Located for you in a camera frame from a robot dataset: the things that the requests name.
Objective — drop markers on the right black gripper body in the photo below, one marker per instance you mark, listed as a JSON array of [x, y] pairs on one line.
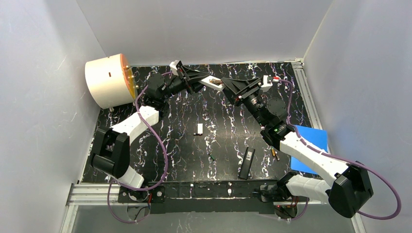
[[250, 88]]

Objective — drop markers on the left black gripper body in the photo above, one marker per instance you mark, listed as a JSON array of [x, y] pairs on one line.
[[184, 76]]

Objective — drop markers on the white remote control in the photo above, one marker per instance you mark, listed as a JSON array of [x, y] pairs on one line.
[[205, 82]]

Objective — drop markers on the brown black battery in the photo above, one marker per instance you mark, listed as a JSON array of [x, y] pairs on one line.
[[216, 82]]

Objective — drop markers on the white battery cover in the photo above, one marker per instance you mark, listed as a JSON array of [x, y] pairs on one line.
[[199, 128]]

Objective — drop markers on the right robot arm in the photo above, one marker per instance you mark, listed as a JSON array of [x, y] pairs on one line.
[[345, 186]]

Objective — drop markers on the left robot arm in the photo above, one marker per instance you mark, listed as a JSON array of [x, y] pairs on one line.
[[110, 152]]

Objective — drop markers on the black remote control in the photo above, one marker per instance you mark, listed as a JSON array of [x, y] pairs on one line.
[[246, 163]]

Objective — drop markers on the orange black battery right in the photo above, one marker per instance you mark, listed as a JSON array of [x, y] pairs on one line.
[[276, 156]]

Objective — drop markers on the white cylinder with orange lid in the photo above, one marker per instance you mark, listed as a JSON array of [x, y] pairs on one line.
[[110, 81]]

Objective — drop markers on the blue sheet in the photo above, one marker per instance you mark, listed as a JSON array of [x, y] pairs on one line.
[[316, 137]]

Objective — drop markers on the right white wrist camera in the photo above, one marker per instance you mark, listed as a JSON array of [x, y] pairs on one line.
[[266, 83]]

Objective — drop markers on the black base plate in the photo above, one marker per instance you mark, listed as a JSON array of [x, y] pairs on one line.
[[215, 196]]

